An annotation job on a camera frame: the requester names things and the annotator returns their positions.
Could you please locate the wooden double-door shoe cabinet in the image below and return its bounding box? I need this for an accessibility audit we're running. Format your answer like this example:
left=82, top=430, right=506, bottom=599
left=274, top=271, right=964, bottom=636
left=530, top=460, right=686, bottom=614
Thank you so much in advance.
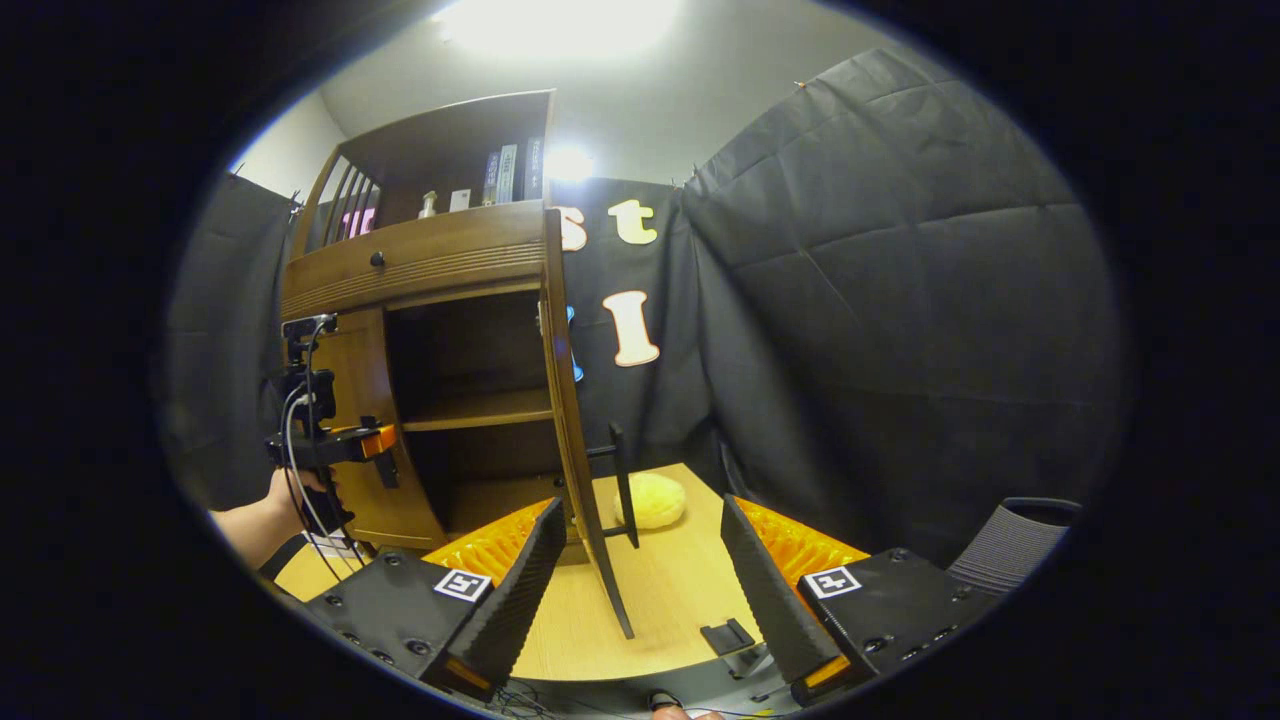
left=280, top=88, right=586, bottom=566

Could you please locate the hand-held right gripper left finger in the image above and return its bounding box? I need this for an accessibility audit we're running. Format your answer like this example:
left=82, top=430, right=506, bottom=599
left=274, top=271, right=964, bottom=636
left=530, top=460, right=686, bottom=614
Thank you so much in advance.
left=300, top=497, right=569, bottom=701

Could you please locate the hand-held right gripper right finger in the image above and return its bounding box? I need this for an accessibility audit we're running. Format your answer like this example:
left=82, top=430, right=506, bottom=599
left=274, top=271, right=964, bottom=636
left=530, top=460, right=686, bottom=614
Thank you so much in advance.
left=720, top=493, right=1001, bottom=708

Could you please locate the wooden cabinet drawer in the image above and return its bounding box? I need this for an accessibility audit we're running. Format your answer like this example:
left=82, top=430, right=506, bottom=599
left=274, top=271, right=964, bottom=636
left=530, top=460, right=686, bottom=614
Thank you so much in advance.
left=282, top=200, right=549, bottom=321

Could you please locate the wooden shoe cabinet door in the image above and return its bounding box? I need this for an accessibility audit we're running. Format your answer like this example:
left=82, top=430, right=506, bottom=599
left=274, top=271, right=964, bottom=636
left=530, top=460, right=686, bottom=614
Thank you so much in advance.
left=300, top=305, right=448, bottom=553
left=538, top=205, right=641, bottom=641

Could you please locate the white cable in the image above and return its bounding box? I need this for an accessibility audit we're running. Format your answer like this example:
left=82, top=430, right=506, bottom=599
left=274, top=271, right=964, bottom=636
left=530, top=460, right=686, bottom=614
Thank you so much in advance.
left=283, top=385, right=366, bottom=576

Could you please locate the yellow plush ball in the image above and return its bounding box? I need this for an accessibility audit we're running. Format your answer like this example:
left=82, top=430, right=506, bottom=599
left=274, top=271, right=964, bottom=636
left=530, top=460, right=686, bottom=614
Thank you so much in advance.
left=613, top=472, right=689, bottom=531

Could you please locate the tangle of thin cables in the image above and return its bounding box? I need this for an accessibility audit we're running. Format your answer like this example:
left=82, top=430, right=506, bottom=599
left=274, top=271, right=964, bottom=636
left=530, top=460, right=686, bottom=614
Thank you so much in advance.
left=495, top=678, right=601, bottom=719

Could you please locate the wooden inner shelf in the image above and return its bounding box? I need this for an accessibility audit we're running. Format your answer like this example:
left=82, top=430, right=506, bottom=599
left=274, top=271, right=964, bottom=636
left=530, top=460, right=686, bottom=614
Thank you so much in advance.
left=400, top=385, right=556, bottom=433

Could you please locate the small black bracket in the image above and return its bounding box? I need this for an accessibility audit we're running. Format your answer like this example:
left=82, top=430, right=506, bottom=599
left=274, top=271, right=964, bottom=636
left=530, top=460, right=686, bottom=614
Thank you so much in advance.
left=700, top=618, right=773, bottom=679

